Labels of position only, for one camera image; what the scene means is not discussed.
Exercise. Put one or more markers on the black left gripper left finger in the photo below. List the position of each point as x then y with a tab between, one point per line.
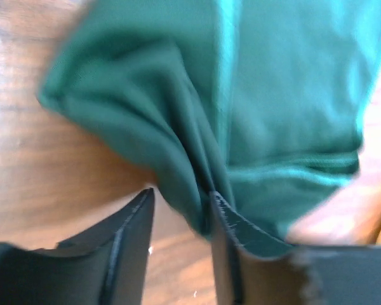
104	264

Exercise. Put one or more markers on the green cloth napkin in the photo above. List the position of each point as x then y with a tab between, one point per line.
260	101

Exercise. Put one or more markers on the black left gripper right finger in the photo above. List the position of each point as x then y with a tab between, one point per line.
251	266

